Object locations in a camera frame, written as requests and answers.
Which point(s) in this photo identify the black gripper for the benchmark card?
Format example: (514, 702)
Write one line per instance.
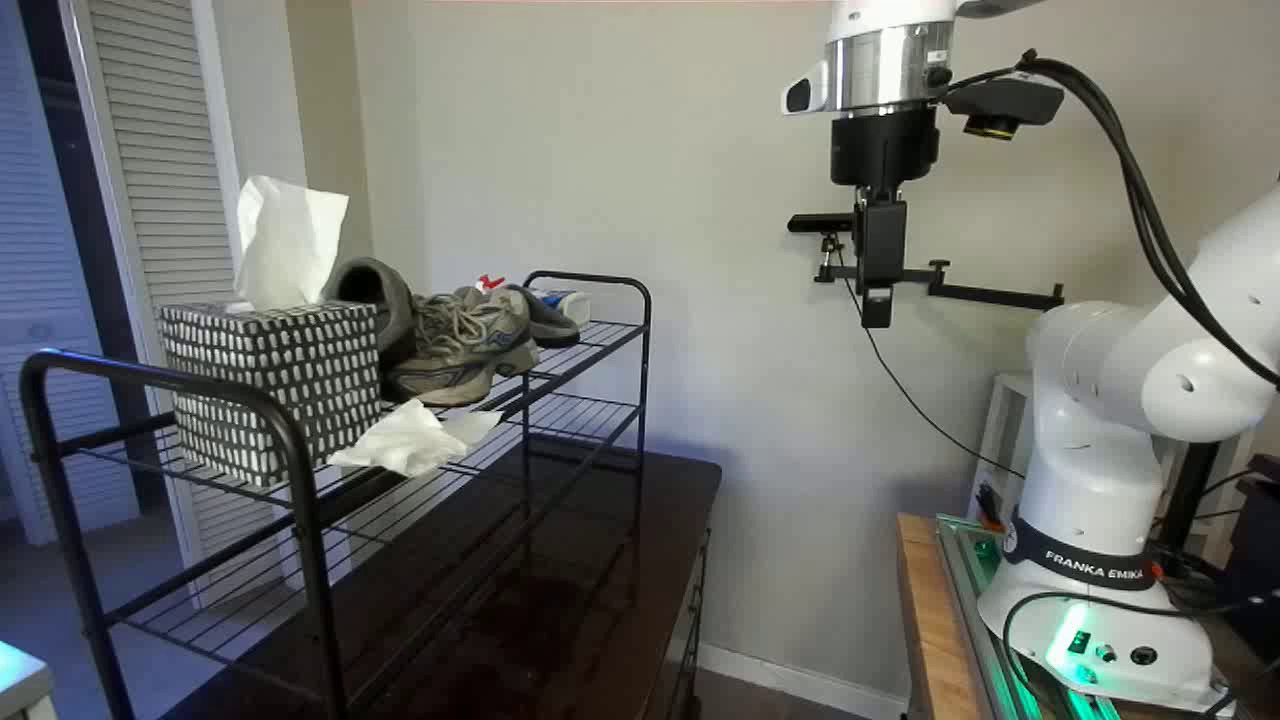
(883, 144)

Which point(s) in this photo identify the grey blue sneaker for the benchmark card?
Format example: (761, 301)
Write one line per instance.
(487, 324)
(443, 380)

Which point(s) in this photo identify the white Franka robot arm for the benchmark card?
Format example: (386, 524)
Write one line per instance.
(1105, 441)

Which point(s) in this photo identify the white board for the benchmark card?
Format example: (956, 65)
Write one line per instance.
(1001, 427)

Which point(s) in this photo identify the aluminium mounting plate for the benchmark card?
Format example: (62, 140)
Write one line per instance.
(962, 560)

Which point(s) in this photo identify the dark grey slipper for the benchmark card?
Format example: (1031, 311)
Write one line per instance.
(543, 323)
(367, 301)

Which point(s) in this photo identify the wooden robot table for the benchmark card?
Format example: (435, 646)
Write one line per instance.
(933, 640)

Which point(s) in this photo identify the black stand pole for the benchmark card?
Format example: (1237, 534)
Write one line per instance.
(1194, 493)

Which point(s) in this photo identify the dark wooden dresser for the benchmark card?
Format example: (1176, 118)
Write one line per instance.
(584, 627)

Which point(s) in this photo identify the black equipment case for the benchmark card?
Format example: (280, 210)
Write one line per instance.
(1246, 534)

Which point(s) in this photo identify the crumpled white tissue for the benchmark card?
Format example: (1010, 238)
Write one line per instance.
(404, 441)

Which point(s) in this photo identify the white pulled-up tissue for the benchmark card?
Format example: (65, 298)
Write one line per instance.
(285, 242)

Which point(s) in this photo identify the black white patterned tissue box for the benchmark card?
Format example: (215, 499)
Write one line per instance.
(264, 386)

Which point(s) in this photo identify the black metal shoe rack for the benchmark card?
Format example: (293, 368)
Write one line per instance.
(306, 534)

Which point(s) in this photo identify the white louvered closet door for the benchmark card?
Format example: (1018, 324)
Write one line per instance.
(162, 162)

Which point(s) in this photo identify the white furniture corner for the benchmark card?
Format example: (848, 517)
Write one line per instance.
(22, 681)

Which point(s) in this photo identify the black stereo camera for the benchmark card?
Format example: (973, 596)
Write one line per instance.
(824, 223)

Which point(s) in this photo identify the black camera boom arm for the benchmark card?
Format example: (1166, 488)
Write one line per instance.
(986, 290)

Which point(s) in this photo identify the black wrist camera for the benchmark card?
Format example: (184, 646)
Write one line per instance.
(1001, 106)

